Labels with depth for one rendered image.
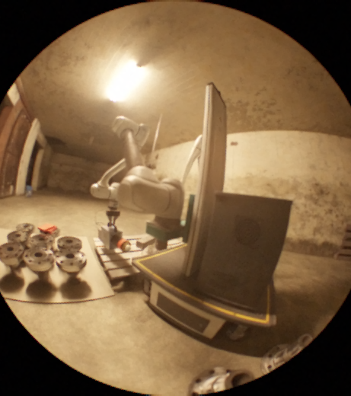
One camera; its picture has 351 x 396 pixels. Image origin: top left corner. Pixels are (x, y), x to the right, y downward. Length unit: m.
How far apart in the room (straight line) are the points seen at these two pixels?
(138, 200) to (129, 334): 0.76
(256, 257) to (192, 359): 0.64
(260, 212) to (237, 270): 0.25
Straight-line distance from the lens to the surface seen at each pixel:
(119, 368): 0.80
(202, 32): 2.21
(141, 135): 1.02
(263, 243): 0.52
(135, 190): 0.46
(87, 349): 0.85
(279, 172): 3.30
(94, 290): 1.09
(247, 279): 0.58
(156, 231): 0.66
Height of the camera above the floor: 0.78
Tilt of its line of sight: 1 degrees up
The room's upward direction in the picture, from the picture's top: 9 degrees clockwise
